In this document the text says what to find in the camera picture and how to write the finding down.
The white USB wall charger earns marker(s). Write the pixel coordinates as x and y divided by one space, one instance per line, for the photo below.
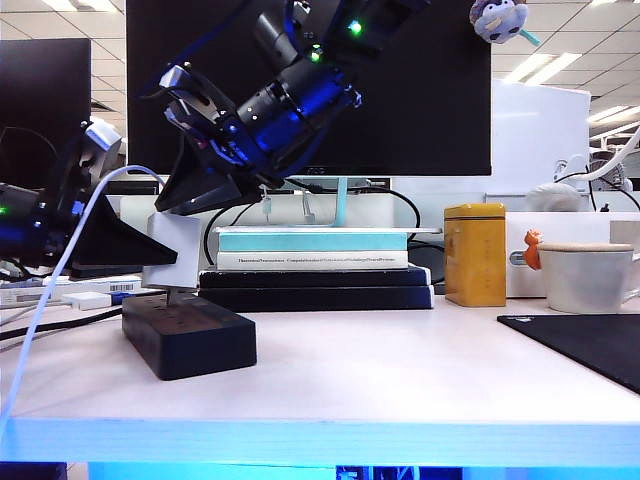
185 235

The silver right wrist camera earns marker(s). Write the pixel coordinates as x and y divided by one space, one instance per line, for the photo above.
175 80

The orange fox figurine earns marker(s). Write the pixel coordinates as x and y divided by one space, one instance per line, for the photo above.
531 252

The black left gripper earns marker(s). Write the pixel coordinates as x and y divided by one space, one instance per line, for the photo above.
60 220

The white blue barcode carton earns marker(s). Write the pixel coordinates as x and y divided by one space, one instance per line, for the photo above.
90 289

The white rounded object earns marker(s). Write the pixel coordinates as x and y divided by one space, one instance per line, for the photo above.
552 199

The black mouse pad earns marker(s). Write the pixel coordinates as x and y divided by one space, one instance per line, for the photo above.
590 345

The white desk fan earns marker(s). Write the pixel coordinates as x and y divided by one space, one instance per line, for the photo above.
600 173

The wooden mug lid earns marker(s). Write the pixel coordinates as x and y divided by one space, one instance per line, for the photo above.
582 247

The large black AOC monitor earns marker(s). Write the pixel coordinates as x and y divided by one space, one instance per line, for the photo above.
425 100

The smaller black monitor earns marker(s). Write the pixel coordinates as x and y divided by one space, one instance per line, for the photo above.
45 75

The grey purple plush toy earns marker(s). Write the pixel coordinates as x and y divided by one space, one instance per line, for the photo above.
495 22

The white partition board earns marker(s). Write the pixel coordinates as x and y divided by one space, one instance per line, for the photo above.
537 135

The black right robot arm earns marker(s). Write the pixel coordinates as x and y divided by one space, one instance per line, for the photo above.
300 90

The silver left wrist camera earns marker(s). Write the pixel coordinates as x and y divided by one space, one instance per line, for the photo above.
102 137

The white ceramic mug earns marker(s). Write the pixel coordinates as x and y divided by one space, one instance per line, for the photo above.
582 285

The black power strip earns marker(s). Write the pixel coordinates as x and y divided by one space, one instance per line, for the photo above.
200 350

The teal book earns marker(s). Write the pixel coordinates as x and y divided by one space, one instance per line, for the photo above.
310 243

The white book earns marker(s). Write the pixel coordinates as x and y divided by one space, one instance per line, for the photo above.
310 261

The yellow tin can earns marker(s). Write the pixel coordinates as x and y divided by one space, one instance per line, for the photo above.
475 260

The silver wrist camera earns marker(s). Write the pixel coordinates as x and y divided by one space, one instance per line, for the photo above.
175 80
102 137

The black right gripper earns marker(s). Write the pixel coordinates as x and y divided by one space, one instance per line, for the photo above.
215 130

